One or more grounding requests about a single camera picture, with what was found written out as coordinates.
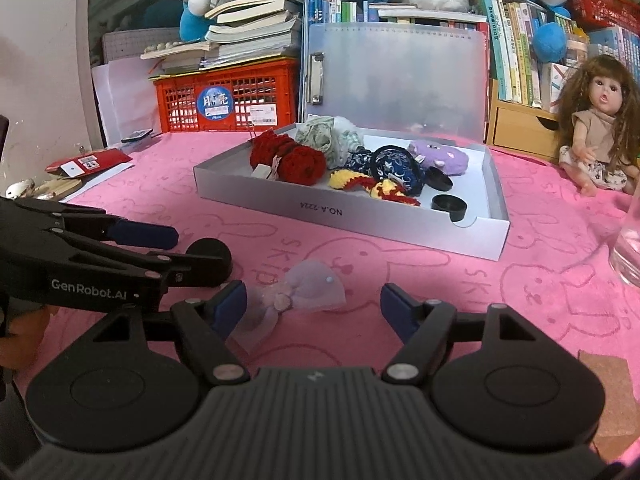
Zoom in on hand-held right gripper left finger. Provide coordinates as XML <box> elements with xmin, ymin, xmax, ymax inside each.
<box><xmin>82</xmin><ymin>280</ymin><xmax>251</xmax><ymax>386</ymax></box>

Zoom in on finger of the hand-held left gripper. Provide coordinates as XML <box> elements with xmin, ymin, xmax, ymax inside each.
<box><xmin>0</xmin><ymin>199</ymin><xmax>179</xmax><ymax>250</ymax></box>
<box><xmin>0</xmin><ymin>232</ymin><xmax>193</xmax><ymax>288</ymax></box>

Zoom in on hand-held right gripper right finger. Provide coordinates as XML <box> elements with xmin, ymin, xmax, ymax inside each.
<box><xmin>381</xmin><ymin>283</ymin><xmax>551</xmax><ymax>386</ymax></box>

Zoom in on black round lid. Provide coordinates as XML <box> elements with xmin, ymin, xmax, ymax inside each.
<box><xmin>186</xmin><ymin>238</ymin><xmax>234</xmax><ymax>287</ymax></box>
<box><xmin>425</xmin><ymin>166</ymin><xmax>454</xmax><ymax>191</ymax></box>
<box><xmin>431</xmin><ymin>194</ymin><xmax>468</xmax><ymax>222</ymax></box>

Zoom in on lavender organza bow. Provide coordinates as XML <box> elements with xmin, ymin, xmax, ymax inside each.
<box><xmin>230</xmin><ymin>258</ymin><xmax>348</xmax><ymax>353</ymax></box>

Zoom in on navy patterned scrunchie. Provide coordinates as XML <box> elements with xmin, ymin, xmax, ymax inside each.
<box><xmin>370</xmin><ymin>145</ymin><xmax>426</xmax><ymax>196</ymax></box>
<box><xmin>342</xmin><ymin>149</ymin><xmax>373</xmax><ymax>173</ymax></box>

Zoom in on red crochet piece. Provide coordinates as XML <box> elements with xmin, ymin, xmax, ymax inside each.
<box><xmin>249</xmin><ymin>130</ymin><xmax>327</xmax><ymax>185</ymax></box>

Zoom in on green checked cloth scrunchie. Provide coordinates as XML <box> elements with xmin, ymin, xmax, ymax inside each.
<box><xmin>294</xmin><ymin>116</ymin><xmax>337</xmax><ymax>158</ymax></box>

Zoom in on grey box with translucent lid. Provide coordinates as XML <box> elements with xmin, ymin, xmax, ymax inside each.
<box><xmin>193</xmin><ymin>22</ymin><xmax>511</xmax><ymax>262</ymax></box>

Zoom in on person's left hand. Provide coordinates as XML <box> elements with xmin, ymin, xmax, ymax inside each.
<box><xmin>0</xmin><ymin>306</ymin><xmax>53</xmax><ymax>368</ymax></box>

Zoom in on white paper sheet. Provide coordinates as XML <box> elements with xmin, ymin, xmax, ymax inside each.
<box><xmin>60</xmin><ymin>162</ymin><xmax>136</xmax><ymax>203</ymax></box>

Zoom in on red envelope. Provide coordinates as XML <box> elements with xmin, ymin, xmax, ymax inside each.
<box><xmin>45</xmin><ymin>150</ymin><xmax>135</xmax><ymax>178</ymax></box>

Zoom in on wooden board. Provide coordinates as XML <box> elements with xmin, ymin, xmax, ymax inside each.
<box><xmin>30</xmin><ymin>177</ymin><xmax>86</xmax><ymax>201</ymax></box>

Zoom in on red plastic crate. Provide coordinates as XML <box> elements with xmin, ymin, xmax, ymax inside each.
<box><xmin>152</xmin><ymin>57</ymin><xmax>301</xmax><ymax>133</ymax></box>

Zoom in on pink rabbit print blanket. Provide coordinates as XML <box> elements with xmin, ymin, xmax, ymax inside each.
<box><xmin>10</xmin><ymin>130</ymin><xmax>640</xmax><ymax>461</ymax></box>

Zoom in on grey grid cutting mat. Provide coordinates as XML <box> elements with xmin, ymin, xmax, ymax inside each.
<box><xmin>102</xmin><ymin>27</ymin><xmax>186</xmax><ymax>66</ymax></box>

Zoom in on wooden drawer organizer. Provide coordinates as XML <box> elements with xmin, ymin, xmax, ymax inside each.
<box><xmin>486</xmin><ymin>77</ymin><xmax>563</xmax><ymax>163</ymax></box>

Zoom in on blue white cat plush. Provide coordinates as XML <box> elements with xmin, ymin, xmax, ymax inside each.
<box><xmin>180</xmin><ymin>0</ymin><xmax>221</xmax><ymax>43</ymax></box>

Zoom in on stack of books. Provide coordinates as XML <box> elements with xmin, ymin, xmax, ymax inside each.
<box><xmin>140</xmin><ymin>0</ymin><xmax>323</xmax><ymax>76</ymax></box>

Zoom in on brown cardboard piece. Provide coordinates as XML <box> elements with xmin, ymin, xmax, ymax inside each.
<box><xmin>577</xmin><ymin>350</ymin><xmax>633</xmax><ymax>461</ymax></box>

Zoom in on clear drinking glass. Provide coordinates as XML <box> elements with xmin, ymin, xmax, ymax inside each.
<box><xmin>608</xmin><ymin>200</ymin><xmax>640</xmax><ymax>286</ymax></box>

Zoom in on brown haired doll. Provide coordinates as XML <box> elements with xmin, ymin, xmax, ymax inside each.
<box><xmin>556</xmin><ymin>55</ymin><xmax>640</xmax><ymax>196</ymax></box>

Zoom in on row of colourful children's books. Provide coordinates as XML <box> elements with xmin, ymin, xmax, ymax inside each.
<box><xmin>475</xmin><ymin>0</ymin><xmax>591</xmax><ymax>111</ymax></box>

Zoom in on row of blue books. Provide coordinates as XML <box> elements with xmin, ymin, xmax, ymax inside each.
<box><xmin>300</xmin><ymin>0</ymin><xmax>491</xmax><ymax>123</ymax></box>

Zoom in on red mesh basket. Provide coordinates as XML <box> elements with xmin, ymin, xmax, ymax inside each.
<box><xmin>567</xmin><ymin>0</ymin><xmax>640</xmax><ymax>33</ymax></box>

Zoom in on white sheets against wall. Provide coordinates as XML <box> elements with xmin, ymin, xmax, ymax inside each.
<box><xmin>92</xmin><ymin>57</ymin><xmax>161</xmax><ymax>146</ymax></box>

